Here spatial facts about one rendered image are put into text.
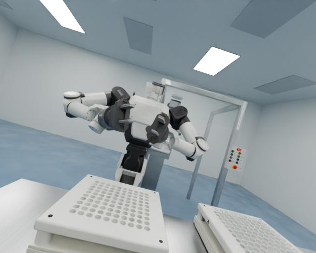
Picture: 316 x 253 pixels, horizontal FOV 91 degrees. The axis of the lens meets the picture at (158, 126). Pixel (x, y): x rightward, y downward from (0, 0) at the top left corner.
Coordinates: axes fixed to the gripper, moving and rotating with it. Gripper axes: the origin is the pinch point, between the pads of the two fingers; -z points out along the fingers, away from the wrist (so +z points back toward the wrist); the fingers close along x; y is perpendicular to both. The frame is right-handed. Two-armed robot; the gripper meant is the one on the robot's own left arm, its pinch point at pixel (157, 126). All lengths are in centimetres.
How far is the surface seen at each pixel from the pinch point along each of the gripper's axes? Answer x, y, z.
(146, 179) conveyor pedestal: 44, 0, 156
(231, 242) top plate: 19.0, -30.1, -12.7
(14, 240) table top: 36.0, 11.0, -22.3
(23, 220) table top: 35.7, 14.3, -17.6
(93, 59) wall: -162, 339, 383
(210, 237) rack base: 22.6, -28.8, -4.8
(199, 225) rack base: 22.4, -26.8, 0.3
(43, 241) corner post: 31.8, 5.0, -24.4
